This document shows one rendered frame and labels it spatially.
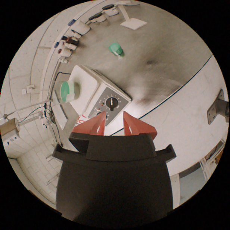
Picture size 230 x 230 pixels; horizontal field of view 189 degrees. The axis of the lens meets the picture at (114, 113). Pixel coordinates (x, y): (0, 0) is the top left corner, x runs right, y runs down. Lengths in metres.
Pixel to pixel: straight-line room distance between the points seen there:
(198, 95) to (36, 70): 0.92
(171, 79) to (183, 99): 0.07
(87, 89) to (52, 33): 0.54
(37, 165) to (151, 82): 2.74
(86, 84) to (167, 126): 0.27
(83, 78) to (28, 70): 0.58
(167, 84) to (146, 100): 0.09
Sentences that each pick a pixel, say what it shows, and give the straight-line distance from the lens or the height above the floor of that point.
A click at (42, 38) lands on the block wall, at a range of 0.63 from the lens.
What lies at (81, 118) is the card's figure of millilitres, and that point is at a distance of 0.32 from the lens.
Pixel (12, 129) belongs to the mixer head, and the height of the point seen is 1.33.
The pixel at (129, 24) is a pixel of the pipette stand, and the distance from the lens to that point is 0.37.
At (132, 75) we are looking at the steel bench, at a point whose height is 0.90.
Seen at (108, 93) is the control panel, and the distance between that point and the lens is 0.18.
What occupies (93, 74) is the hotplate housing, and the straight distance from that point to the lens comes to 0.20.
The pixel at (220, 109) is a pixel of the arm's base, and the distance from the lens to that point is 0.40.
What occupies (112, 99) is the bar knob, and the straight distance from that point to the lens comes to 0.17.
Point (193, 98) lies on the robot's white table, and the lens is 0.29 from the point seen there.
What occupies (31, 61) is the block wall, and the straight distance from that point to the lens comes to 0.67.
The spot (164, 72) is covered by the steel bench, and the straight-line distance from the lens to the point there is 0.24.
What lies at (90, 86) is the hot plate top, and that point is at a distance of 0.18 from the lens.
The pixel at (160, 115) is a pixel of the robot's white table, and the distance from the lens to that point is 0.23.
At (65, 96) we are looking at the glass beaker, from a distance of 0.17.
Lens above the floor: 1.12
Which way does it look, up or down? 61 degrees down
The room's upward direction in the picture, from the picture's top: 125 degrees counter-clockwise
